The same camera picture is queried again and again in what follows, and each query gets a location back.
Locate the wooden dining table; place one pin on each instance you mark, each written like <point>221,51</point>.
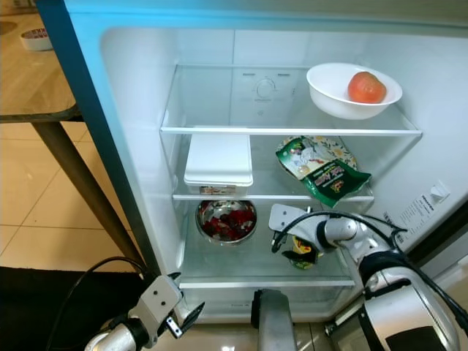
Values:
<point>29,88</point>

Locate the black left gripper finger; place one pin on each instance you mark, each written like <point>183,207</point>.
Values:
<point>192,311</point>
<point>193,323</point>

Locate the green snack bag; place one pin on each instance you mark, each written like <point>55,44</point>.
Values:
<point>322,172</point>

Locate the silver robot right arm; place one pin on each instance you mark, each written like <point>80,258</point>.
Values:
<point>402,314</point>

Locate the white bowl with tomato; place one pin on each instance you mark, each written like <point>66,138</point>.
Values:
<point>329,95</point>

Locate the silver fridge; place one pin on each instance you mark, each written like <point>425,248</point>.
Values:
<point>139,161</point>

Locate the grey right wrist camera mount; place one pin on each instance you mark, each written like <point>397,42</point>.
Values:
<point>289,221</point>

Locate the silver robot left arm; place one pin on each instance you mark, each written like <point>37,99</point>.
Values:
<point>110,342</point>

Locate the steel bowl with red food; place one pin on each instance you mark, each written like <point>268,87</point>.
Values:
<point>227,221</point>

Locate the glass fridge shelf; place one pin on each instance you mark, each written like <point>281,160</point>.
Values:
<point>234,121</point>
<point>263,191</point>

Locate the yellow Maggi noodle cup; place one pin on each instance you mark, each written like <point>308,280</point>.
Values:
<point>300,252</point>

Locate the red tomato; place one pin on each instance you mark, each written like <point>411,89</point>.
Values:
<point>367,88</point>

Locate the white fridge control dial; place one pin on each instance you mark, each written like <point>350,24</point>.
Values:
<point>265,88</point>

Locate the white labelled food container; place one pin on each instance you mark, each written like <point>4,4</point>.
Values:
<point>218,157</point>

